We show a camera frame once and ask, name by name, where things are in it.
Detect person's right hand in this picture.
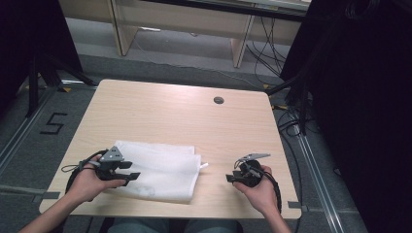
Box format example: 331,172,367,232
232,164,280,217

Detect person's left hand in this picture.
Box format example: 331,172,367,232
66,154,127,203

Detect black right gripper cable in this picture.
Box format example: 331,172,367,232
257,166,283,215

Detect black metal stand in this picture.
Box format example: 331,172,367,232
265,73,313,137
24,52,99,118

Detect person's legs in jeans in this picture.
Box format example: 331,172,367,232
106,216,245,233

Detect metal floor rail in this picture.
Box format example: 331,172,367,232
0,86,56,178
293,125,347,233

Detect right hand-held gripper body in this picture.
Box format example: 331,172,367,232
232,152,272,189

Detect black cables under desk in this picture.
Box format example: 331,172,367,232
245,16,292,85

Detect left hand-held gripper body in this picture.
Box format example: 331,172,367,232
95,146,127,183

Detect white cloth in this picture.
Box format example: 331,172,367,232
105,140,209,205

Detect black floor cables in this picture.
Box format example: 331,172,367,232
274,105,314,227

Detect black curtain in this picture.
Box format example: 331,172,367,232
280,0,412,233
0,0,85,113

